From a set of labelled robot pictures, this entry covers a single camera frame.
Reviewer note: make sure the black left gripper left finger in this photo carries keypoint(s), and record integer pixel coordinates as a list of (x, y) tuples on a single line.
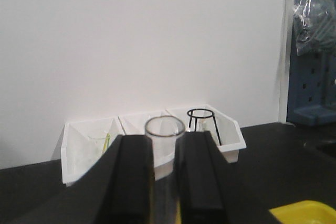
[(118, 188)]

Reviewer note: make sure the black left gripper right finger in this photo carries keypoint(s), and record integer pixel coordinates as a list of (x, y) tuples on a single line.
[(208, 188)]

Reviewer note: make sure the clear glass tube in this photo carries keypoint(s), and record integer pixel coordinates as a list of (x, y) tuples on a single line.
[(164, 131)]

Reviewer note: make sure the yellow plastic tray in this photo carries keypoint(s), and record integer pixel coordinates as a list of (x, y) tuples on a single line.
[(306, 211)]

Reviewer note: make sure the clear glass beaker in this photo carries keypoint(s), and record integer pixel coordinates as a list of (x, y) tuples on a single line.
[(100, 141)]

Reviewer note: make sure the white storage bin left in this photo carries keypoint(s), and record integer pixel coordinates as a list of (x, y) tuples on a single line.
[(77, 155)]

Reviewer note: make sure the white storage bin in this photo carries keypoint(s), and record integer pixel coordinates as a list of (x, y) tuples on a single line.
[(229, 130), (133, 124), (77, 155)]

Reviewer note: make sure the white storage bin right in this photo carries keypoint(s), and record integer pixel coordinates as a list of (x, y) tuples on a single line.
[(229, 130)]

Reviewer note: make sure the white storage bin middle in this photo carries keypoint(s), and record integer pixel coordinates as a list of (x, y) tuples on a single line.
[(133, 124)]

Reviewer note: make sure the clear plastic bag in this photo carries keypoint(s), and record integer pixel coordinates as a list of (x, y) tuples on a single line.
[(314, 26)]

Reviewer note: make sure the black wire tripod stand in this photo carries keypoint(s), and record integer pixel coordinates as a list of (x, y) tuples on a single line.
[(200, 115)]

